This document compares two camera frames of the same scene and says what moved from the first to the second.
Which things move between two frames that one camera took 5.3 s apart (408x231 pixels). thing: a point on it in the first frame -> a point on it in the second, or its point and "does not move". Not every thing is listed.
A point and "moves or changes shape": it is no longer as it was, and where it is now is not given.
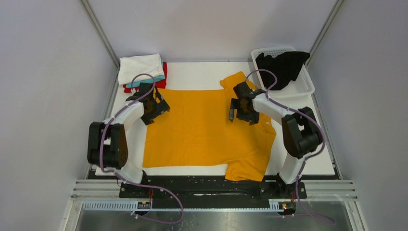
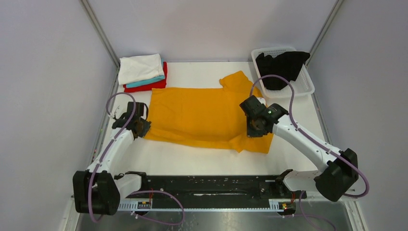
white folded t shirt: [130, 66] does not move
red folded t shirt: [159, 85] does not move
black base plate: [138, 186] does not move
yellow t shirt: [197, 130] moves or changes shape
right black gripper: [237, 104] -> [255, 129]
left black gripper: [161, 107] -> [145, 129]
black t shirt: [286, 66] does not move
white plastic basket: [304, 84] does not move
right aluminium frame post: [330, 19] does not move
